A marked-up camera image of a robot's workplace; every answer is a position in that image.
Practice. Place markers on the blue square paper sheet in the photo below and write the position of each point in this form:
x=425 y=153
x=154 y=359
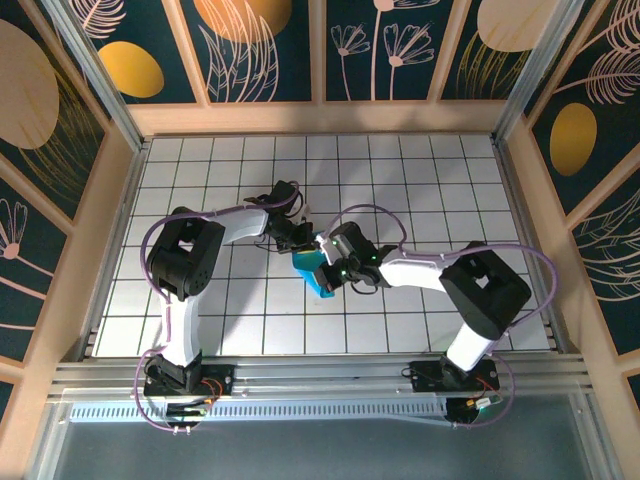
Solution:
x=305 y=262

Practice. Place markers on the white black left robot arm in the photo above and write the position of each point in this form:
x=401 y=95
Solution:
x=182 y=330

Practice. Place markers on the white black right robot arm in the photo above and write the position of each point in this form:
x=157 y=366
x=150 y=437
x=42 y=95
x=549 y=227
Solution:
x=410 y=272

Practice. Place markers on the aluminium mounting rail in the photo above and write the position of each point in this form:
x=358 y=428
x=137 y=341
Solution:
x=320 y=375

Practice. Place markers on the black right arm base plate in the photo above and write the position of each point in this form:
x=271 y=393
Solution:
x=425 y=380

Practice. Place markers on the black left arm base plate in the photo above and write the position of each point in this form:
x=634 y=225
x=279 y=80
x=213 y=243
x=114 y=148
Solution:
x=220 y=377

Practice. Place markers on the aluminium table side rail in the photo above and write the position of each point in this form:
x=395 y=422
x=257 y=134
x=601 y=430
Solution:
x=516 y=200
x=126 y=200

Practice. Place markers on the aluminium frame post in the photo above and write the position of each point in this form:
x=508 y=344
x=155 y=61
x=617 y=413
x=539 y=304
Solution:
x=100 y=75
x=532 y=75

